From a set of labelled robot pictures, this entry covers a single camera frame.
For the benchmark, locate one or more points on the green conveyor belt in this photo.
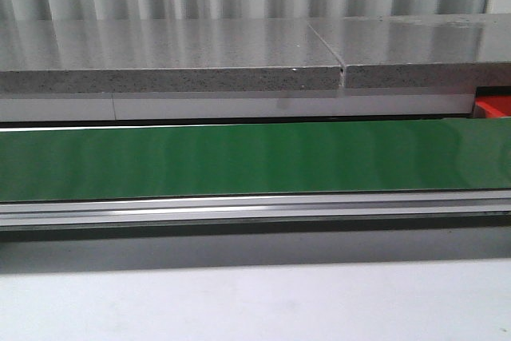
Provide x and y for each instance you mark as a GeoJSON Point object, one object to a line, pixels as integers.
{"type": "Point", "coordinates": [129, 163]}

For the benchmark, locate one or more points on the white cabinet panel under counter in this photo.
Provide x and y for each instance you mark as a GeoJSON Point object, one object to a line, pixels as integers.
{"type": "Point", "coordinates": [182, 105]}

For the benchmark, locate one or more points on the aluminium conveyor side rail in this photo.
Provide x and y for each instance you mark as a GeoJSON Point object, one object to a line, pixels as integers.
{"type": "Point", "coordinates": [252, 209]}

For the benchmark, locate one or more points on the red plastic bin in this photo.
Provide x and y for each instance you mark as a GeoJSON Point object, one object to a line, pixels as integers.
{"type": "Point", "coordinates": [498, 106]}

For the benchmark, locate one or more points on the grey speckled stone counter slab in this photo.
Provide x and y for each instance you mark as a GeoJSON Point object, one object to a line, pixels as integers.
{"type": "Point", "coordinates": [159, 56]}

